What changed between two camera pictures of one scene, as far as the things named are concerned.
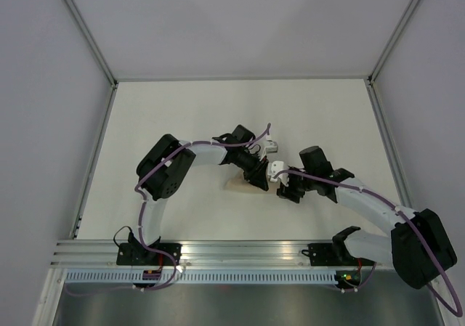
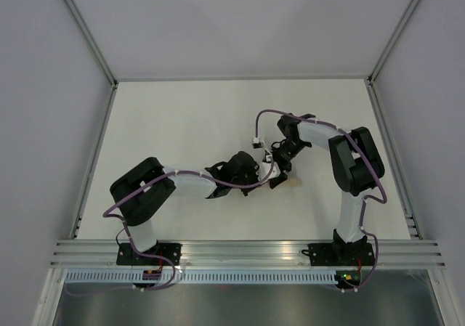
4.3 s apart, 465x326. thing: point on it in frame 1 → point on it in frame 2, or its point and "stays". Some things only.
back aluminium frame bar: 241,79 stays
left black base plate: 136,254 stays
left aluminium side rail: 114,87 stays
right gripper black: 285,192 → 282,165
